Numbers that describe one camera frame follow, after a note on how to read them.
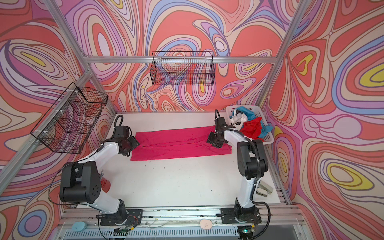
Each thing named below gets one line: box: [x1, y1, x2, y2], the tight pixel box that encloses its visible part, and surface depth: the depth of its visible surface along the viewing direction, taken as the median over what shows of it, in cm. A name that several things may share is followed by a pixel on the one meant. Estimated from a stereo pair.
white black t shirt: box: [230, 109, 248, 131], surface depth 107 cm
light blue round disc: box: [71, 221, 87, 232], surface depth 71 cm
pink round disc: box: [200, 219, 212, 230], surface depth 72 cm
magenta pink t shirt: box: [130, 126, 232, 161], surface depth 101 cm
